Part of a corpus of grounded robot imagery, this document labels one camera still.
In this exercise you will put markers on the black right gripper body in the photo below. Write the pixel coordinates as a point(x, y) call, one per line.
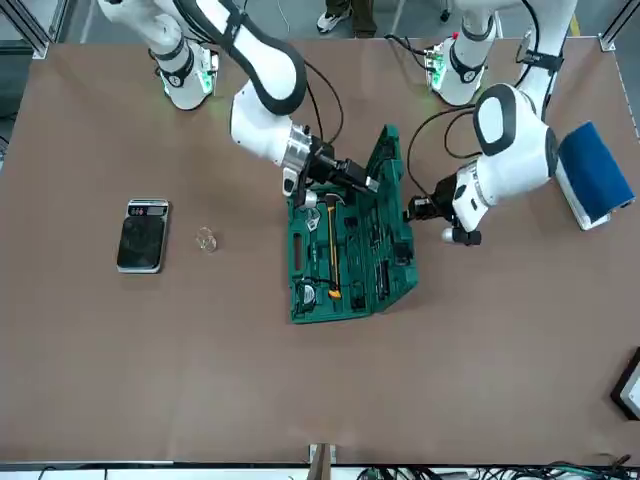
point(324, 165)

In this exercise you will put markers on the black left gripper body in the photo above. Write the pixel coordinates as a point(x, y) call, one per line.
point(442, 200)

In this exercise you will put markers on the small clear measuring cup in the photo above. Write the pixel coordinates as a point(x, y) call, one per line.
point(206, 240)

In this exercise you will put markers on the green plastic toolbox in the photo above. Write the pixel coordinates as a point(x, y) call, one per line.
point(310, 317)

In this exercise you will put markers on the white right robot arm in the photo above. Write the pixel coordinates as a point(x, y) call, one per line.
point(265, 65)

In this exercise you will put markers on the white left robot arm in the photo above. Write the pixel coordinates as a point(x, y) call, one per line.
point(515, 140)

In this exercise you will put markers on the digital kitchen scale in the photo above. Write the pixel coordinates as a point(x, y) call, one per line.
point(142, 240)

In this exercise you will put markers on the silver adjustable wrench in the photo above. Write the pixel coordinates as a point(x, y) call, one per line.
point(312, 220)

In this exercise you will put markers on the chrome tape measure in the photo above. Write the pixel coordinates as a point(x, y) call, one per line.
point(306, 295)

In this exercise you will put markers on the white button control box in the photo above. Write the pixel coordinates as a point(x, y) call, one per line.
point(629, 390)

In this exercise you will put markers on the aluminium frame post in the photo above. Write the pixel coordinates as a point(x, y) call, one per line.
point(607, 42)
point(39, 47)

